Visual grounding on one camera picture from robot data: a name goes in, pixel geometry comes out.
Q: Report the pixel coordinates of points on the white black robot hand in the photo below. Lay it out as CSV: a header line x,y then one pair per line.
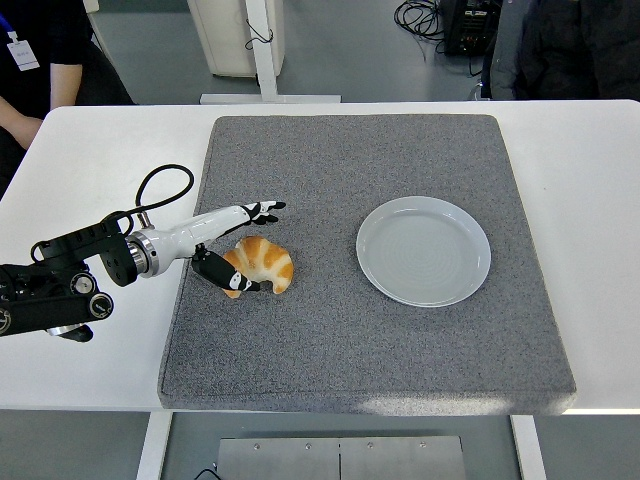
x,y
200,230

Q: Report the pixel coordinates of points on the golden croissant bread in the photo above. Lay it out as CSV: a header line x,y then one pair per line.
x,y
265,260

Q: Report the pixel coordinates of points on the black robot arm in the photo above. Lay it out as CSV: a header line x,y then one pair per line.
x,y
50,300

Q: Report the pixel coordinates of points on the person's right forearm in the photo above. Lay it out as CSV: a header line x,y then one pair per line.
x,y
20,122

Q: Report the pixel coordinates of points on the round grey plate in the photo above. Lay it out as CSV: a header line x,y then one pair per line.
x,y
425,255

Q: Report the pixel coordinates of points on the grey metal plate with screws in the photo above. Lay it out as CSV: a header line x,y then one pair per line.
x,y
340,460

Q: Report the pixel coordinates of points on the grey fabric mat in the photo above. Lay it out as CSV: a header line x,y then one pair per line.
x,y
325,340

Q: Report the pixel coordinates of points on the white table stand with foot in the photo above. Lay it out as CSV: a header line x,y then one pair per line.
x,y
265,60

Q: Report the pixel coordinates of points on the white table leg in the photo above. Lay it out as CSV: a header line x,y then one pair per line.
x,y
152,450
530,450

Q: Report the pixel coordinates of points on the person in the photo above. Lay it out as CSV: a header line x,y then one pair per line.
x,y
55,30
575,50

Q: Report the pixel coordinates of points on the white chair part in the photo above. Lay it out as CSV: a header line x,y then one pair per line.
x,y
91,5

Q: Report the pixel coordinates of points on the white name badge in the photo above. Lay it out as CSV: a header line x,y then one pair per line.
x,y
22,52

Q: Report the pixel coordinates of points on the black electronic box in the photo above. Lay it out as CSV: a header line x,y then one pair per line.
x,y
470,30

